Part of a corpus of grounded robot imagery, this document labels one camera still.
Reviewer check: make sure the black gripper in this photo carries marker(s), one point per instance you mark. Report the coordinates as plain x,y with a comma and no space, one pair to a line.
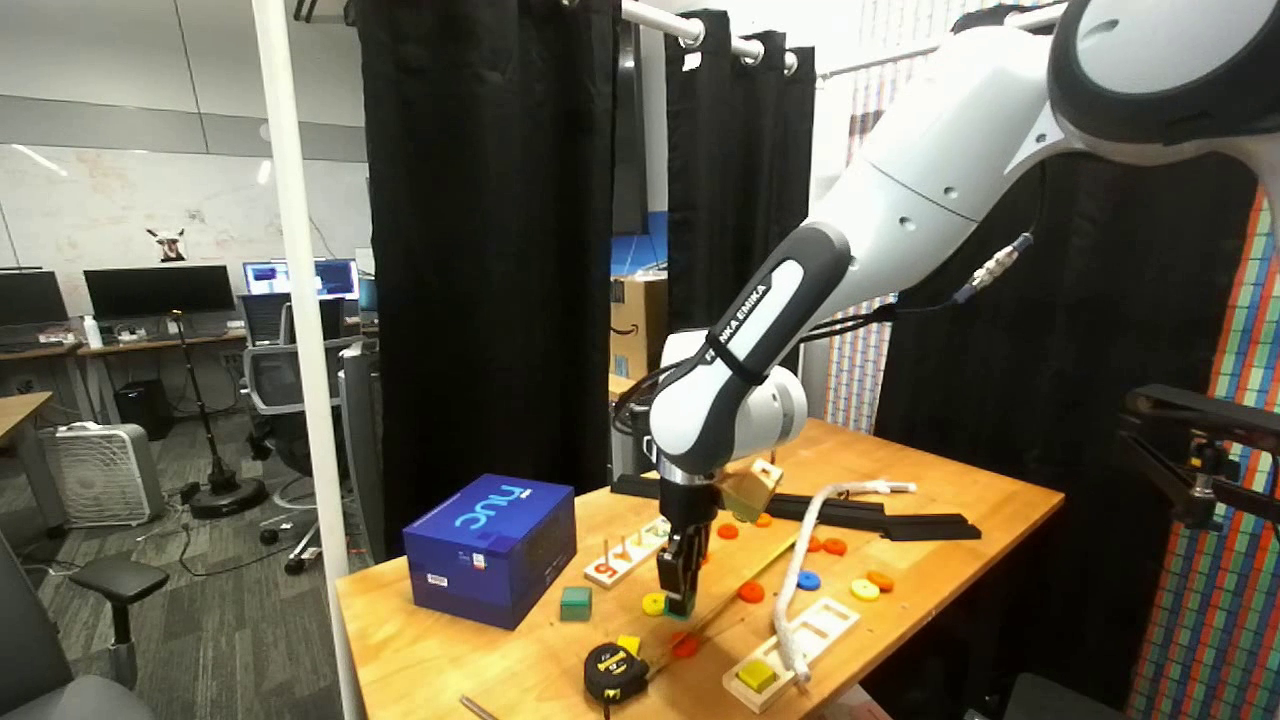
686,507

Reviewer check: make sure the green cube block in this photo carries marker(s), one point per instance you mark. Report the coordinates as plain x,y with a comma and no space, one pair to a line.
682,610
573,604

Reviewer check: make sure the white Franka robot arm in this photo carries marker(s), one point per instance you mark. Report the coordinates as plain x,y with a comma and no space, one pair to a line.
907,201

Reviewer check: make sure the orange disc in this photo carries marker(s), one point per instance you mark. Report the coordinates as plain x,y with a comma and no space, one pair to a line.
754,595
830,547
725,529
686,646
887,583

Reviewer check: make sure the small white peg board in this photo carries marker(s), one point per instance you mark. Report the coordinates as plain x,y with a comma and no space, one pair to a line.
623,556

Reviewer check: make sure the blue disc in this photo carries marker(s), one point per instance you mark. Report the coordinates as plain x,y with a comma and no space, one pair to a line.
810,583

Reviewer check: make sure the black yellow tape measure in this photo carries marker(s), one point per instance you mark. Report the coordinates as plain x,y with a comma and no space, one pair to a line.
613,668

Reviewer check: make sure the yellow square block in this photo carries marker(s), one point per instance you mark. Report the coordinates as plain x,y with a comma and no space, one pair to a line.
756,674

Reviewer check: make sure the white shape sorter board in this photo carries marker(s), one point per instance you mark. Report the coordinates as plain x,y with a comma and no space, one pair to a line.
823,627

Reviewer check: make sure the blue cardboard box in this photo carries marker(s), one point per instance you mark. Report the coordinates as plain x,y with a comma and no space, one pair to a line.
486,553

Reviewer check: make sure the brown cardboard shipping box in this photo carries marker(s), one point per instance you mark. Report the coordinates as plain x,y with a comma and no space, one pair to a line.
637,324

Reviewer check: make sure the short black flat bar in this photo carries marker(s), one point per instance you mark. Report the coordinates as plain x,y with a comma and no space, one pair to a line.
934,527

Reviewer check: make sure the wide black curtain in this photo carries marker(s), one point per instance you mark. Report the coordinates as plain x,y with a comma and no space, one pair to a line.
483,266

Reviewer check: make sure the black backdrop curtain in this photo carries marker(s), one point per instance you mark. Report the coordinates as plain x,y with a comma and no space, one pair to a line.
1064,443

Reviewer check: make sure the mesh office chair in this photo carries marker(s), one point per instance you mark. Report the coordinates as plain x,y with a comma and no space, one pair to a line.
278,381

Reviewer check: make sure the blue screen monitor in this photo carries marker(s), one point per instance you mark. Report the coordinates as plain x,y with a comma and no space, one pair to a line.
266,278
337,278

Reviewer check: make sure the black microphone stand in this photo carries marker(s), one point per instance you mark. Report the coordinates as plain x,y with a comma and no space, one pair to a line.
220,499

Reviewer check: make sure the white vertical pole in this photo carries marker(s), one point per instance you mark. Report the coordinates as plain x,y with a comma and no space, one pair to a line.
302,266

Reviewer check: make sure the colourful checkered cloth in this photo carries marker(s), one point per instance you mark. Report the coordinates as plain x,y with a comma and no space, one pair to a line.
1225,614

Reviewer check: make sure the white curtain rod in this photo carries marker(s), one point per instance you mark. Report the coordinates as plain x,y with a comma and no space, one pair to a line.
666,21

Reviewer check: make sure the white box fan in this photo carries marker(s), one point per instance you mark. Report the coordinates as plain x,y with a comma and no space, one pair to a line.
103,473

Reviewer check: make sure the wide black monitor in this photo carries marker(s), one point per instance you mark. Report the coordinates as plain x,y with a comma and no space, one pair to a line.
160,290

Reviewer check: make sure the wooden office desk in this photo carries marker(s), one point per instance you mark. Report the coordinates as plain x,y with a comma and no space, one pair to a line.
132,345

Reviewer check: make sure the small drone figure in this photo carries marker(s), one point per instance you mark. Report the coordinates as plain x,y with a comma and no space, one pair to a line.
167,247

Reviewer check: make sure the grey padded chair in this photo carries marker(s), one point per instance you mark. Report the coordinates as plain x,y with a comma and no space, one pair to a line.
27,653

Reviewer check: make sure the tan wrist camera block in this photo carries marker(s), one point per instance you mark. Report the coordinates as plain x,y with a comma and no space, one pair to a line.
751,488

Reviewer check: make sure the black camera rig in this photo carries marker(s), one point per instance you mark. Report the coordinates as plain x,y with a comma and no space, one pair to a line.
1200,433

